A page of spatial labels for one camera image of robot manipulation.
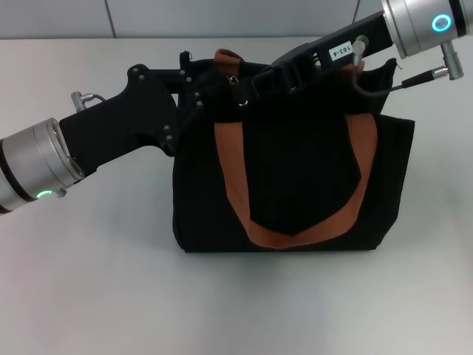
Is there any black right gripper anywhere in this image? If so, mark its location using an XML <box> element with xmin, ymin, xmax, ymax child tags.
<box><xmin>235</xmin><ymin>10</ymin><xmax>393</xmax><ymax>109</ymax></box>

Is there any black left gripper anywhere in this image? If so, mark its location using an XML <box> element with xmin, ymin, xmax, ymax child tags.
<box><xmin>58</xmin><ymin>63</ymin><xmax>210</xmax><ymax>175</ymax></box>

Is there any black bag with orange handles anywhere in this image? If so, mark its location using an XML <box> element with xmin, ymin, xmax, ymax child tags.
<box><xmin>172</xmin><ymin>48</ymin><xmax>416</xmax><ymax>254</ymax></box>

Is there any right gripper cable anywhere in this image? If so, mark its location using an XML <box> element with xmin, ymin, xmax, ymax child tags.
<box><xmin>350</xmin><ymin>34</ymin><xmax>450</xmax><ymax>101</ymax></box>

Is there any grey left gripper cable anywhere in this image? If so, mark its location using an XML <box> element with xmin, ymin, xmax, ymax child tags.
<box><xmin>70</xmin><ymin>91</ymin><xmax>108</xmax><ymax>112</ymax></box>

